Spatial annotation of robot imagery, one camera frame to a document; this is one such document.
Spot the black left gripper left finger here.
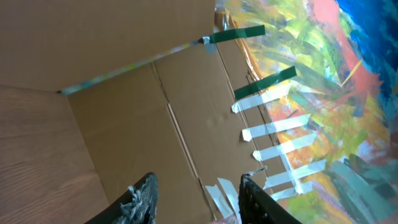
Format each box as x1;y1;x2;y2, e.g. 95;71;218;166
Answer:
86;172;159;224

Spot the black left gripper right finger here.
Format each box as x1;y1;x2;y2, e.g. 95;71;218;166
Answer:
238;174;301;224

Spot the colourful painted backdrop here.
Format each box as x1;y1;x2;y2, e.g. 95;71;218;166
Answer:
217;0;397;223

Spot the green tape strip lower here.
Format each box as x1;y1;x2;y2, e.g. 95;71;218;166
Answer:
234;66;297;100

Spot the green tape strip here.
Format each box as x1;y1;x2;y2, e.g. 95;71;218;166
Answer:
209;25;266;44
234;66;297;100

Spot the green tape strip upper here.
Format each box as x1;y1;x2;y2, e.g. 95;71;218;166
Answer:
209;25;266;44

